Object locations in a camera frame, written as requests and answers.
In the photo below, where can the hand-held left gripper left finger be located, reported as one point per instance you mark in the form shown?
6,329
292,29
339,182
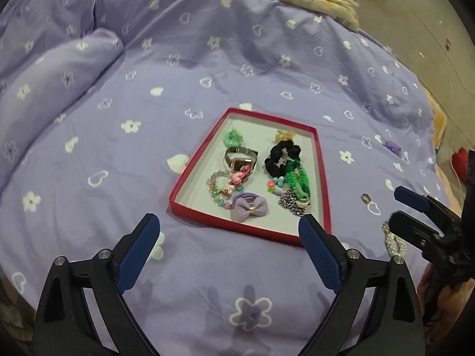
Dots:
137,256

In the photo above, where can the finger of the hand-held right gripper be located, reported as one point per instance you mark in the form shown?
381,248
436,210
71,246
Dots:
408,198
408,226

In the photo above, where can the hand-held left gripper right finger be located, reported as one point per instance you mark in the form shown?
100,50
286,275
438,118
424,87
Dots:
319,256

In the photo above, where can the red jewelry box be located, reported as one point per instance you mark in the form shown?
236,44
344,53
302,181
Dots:
200,189

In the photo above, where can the black scrunchie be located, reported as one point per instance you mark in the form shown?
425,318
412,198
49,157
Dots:
274,159

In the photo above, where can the metal mesh band watch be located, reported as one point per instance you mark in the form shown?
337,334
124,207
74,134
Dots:
239,159

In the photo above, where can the purple flower hair clip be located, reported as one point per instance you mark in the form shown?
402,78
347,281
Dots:
391,147

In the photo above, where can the red object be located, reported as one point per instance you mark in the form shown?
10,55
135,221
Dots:
464,163

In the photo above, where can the amber hair clip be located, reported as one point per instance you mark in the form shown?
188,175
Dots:
282,136

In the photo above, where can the purple floral pillow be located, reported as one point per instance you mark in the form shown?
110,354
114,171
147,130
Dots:
55,81

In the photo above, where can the purple floral blanket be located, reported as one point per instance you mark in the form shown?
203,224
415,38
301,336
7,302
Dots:
222,63

